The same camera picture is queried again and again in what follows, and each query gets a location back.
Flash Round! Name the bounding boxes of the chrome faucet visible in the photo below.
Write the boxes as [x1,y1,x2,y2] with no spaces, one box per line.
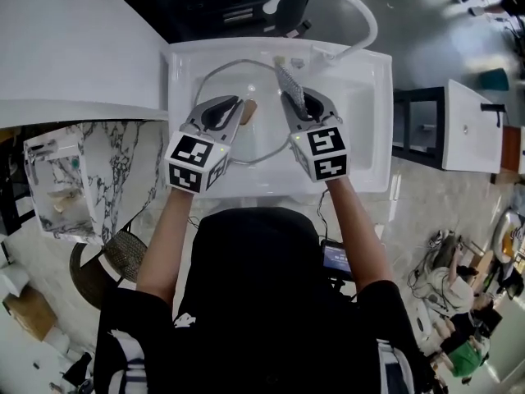
[25,140,57,166]

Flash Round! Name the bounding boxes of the person's left forearm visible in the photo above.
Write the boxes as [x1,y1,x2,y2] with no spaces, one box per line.
[135,186,197,307]

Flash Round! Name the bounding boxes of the white rectangular washbasin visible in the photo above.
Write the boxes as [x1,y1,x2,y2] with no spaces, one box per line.
[441,79,505,175]

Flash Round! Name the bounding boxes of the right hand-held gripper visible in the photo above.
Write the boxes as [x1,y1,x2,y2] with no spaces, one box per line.
[280,89,352,184]

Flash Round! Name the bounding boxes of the white curved faucet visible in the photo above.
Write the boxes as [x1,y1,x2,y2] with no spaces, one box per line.
[262,0,379,63]

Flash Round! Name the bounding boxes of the silver and yellow device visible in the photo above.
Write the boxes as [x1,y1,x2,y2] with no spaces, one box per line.
[491,209,525,262]

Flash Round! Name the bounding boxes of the small monitor screen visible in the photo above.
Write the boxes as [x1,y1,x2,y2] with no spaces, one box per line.
[320,239,354,281]

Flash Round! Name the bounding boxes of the person's right forearm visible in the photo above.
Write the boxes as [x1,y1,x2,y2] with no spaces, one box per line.
[326,176,397,299]

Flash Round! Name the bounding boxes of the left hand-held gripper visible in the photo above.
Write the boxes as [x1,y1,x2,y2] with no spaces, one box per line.
[163,94,245,195]

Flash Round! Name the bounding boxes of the black equipment pile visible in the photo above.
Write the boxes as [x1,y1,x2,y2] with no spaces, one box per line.
[48,350,96,394]

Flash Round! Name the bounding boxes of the dark wicker chair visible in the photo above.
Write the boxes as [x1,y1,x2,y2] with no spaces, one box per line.
[68,230,148,315]

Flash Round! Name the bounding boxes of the person's black shirt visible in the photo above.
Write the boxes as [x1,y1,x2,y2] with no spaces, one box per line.
[93,206,436,394]

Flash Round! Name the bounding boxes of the black metal washbasin frame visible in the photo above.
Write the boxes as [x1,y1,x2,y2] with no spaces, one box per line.
[391,86,446,166]

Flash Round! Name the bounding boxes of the glass pot lid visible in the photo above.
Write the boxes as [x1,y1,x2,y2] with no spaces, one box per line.
[191,58,299,166]

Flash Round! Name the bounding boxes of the white sink basin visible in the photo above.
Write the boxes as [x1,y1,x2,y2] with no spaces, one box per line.
[167,37,394,199]

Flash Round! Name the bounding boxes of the cardboard box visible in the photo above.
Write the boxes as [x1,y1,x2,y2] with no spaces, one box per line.
[2,285,58,342]

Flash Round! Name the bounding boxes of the wooden cabinet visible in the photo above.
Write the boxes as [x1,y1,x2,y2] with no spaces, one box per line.
[502,125,525,176]

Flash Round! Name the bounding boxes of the steel wool scrubber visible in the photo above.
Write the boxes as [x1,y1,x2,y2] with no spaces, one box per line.
[272,57,309,118]

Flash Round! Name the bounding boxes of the teal chair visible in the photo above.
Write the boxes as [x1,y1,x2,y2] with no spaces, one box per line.
[482,67,509,92]

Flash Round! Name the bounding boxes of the black faucet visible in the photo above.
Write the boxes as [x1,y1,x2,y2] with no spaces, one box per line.
[480,102,509,129]

